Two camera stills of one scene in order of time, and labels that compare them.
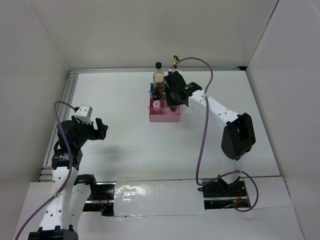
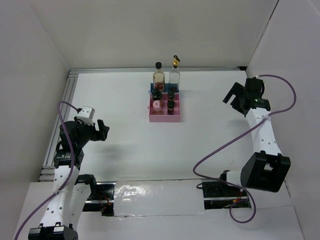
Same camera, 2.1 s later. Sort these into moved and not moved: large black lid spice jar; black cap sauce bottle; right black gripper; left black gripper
Moved: right black gripper
Not moved: large black lid spice jar; black cap sauce bottle; left black gripper
